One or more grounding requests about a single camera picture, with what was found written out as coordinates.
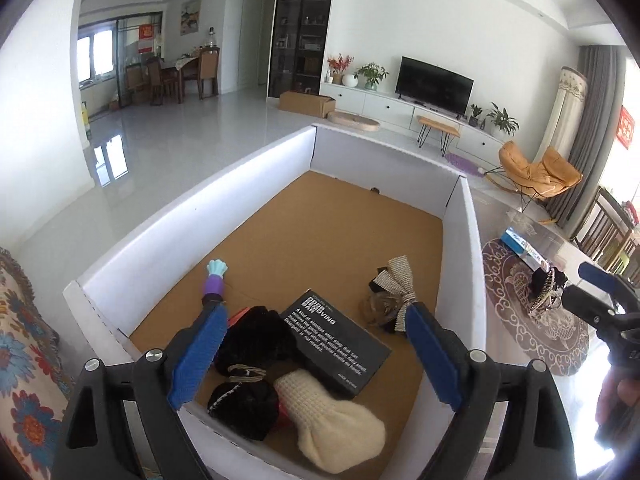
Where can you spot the purple toy water gun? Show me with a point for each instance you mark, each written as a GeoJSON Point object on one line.
{"type": "Point", "coordinates": [213, 290]}

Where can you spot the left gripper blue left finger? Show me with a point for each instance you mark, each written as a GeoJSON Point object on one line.
{"type": "Point", "coordinates": [95, 440]}

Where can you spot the white cardboard storage box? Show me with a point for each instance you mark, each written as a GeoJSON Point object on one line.
{"type": "Point", "coordinates": [321, 209]}

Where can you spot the white tv cabinet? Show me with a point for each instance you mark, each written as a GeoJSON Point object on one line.
{"type": "Point", "coordinates": [403, 117]}

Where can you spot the houndstooth bow hair clip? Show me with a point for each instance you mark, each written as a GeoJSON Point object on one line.
{"type": "Point", "coordinates": [391, 292]}

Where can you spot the person's hand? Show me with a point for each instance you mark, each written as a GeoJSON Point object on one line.
{"type": "Point", "coordinates": [616, 387]}

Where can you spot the dark wooden dining chair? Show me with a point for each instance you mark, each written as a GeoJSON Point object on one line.
{"type": "Point", "coordinates": [609, 235]}

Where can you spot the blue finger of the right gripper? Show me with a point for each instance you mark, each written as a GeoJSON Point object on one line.
{"type": "Point", "coordinates": [605, 281]}

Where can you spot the black flat television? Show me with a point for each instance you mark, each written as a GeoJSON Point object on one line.
{"type": "Point", "coordinates": [432, 85]}

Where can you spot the black box white text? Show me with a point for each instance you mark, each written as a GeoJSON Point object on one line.
{"type": "Point", "coordinates": [341, 354]}

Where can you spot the small wooden bench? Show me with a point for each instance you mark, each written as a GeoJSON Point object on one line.
{"type": "Point", "coordinates": [447, 133]}

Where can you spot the blue white toothpaste box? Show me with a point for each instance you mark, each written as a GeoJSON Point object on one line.
{"type": "Point", "coordinates": [524, 250]}

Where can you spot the grey window curtain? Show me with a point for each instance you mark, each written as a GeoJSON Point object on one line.
{"type": "Point", "coordinates": [604, 67]}

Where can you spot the green potted plant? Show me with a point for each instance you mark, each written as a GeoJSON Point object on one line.
{"type": "Point", "coordinates": [372, 74]}

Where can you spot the brown cardboard box on floor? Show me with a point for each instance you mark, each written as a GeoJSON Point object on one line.
{"type": "Point", "coordinates": [306, 104]}

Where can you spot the orange lounge chair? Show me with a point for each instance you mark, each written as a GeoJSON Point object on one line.
{"type": "Point", "coordinates": [538, 181]}

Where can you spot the black beaded knit garment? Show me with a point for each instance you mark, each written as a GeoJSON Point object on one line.
{"type": "Point", "coordinates": [545, 291]}

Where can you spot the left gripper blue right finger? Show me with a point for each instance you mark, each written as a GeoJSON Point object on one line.
{"type": "Point", "coordinates": [535, 440]}

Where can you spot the red flowers in vase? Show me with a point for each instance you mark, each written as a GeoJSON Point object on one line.
{"type": "Point", "coordinates": [338, 64]}

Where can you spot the dark glass display cabinet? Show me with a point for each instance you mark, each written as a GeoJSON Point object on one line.
{"type": "Point", "coordinates": [299, 30]}

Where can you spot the round wooden floor tray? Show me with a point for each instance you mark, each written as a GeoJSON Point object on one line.
{"type": "Point", "coordinates": [353, 121]}

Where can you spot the cream knitted hat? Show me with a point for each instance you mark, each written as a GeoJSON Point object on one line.
{"type": "Point", "coordinates": [335, 435]}

